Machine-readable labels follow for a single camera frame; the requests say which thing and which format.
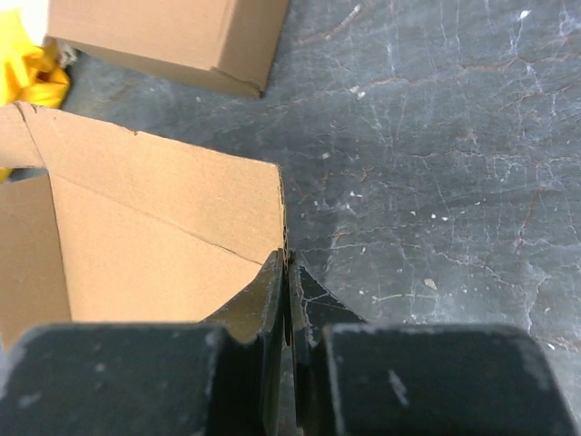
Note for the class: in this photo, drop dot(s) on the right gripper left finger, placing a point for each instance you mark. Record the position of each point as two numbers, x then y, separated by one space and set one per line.
246 382

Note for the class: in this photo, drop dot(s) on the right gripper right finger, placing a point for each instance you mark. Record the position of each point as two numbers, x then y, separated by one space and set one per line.
311 306

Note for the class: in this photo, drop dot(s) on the green yellow white cloth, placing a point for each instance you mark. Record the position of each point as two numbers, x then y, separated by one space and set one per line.
32 63

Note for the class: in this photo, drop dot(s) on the cardboard box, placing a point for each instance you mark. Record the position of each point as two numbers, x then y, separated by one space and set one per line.
223 46
125 226

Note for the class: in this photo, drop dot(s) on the closed folded cardboard box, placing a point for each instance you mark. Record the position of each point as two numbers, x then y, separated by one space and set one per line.
223 46

